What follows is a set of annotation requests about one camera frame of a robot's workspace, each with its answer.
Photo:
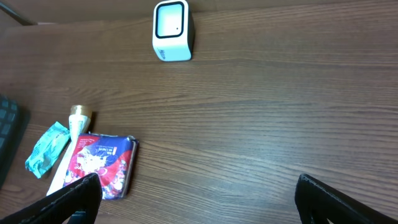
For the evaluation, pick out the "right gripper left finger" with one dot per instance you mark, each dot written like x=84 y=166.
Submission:
x=78 y=202

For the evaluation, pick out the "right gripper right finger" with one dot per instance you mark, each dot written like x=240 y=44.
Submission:
x=317 y=203

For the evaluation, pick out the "teal wet wipes pack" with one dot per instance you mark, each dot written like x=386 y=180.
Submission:
x=47 y=149

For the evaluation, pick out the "white tube gold cap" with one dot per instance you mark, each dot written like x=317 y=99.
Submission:
x=79 y=121

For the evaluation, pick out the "white barcode scanner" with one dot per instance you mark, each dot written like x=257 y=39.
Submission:
x=173 y=31

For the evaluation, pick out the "grey plastic mesh basket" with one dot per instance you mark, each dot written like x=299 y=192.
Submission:
x=12 y=116

